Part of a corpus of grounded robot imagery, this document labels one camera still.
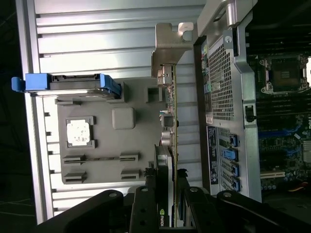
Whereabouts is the grey parts rack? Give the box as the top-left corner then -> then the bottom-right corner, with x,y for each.
42,78 -> 171,185

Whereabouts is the green RAM stick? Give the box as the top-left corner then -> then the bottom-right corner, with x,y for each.
64,156 -> 135,163

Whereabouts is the white expansion slot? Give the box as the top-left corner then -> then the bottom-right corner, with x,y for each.
259,170 -> 285,180

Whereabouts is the silver CPU chip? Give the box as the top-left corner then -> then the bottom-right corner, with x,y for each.
66,118 -> 93,147

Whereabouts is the green motherboard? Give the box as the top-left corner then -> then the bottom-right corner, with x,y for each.
245,41 -> 311,196

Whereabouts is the black open PC case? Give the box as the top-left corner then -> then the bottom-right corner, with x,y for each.
193,0 -> 311,204

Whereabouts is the hard disk in blue carrier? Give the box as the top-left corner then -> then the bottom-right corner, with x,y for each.
11,73 -> 122,100

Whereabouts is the CPU socket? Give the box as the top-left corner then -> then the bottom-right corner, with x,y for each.
259,54 -> 311,95

